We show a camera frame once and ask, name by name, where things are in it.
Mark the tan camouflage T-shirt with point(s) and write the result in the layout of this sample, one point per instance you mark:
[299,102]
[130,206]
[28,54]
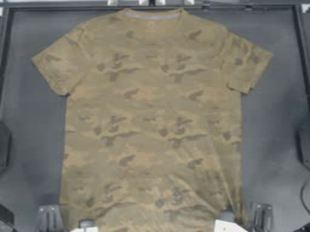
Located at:
[153,120]

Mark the silver frame bracket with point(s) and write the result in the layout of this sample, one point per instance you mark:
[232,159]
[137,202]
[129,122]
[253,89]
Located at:
[144,2]
[161,2]
[189,2]
[113,2]

